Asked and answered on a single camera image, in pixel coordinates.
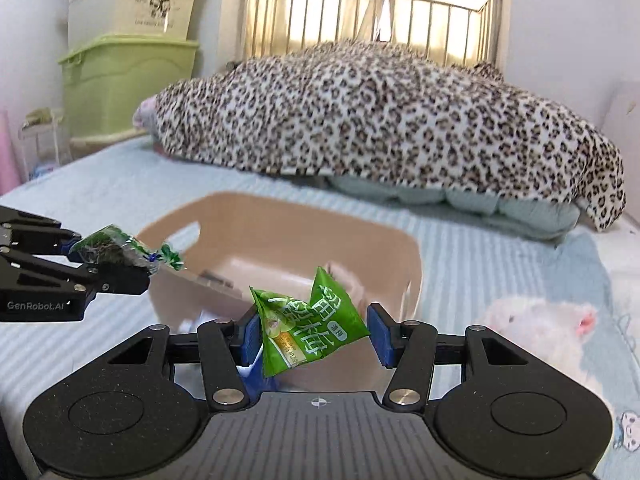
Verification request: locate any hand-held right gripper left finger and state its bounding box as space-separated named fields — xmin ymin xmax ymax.
xmin=75 ymin=309 xmax=264 ymax=412

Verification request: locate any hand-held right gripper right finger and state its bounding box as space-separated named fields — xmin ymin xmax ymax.
xmin=366 ymin=304 xmax=557 ymax=414

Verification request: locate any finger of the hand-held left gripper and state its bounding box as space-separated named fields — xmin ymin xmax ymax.
xmin=0 ymin=204 xmax=84 ymax=263
xmin=0 ymin=251 xmax=152 ymax=297

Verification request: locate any green candy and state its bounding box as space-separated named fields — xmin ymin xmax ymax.
xmin=68 ymin=225 xmax=185 ymax=274

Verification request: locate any green snack packet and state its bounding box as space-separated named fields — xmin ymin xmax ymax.
xmin=249 ymin=266 xmax=372 ymax=379

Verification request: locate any beige plastic basin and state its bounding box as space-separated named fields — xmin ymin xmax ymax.
xmin=135 ymin=191 xmax=424 ymax=397

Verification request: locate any pink roll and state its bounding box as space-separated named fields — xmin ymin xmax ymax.
xmin=0 ymin=109 xmax=19 ymax=197

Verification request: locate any small white rack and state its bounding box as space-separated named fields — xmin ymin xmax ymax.
xmin=19 ymin=109 xmax=67 ymax=182

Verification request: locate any light blue quilt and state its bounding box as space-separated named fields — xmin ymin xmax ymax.
xmin=324 ymin=174 xmax=584 ymax=244

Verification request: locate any white plush toy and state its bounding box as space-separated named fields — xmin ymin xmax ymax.
xmin=475 ymin=296 xmax=609 ymax=411

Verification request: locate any pink pillow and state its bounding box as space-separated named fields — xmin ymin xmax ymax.
xmin=132 ymin=97 xmax=162 ymax=134

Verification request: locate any green plastic storage box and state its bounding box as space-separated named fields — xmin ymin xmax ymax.
xmin=56 ymin=34 xmax=201 ymax=144

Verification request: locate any leopard print blanket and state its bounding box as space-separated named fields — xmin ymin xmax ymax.
xmin=150 ymin=40 xmax=627 ymax=234

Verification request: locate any cream plastic storage box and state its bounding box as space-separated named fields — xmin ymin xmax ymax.
xmin=65 ymin=0 xmax=206 ymax=54

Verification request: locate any metal bed rail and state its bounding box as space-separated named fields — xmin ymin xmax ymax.
xmin=242 ymin=0 xmax=507 ymax=69

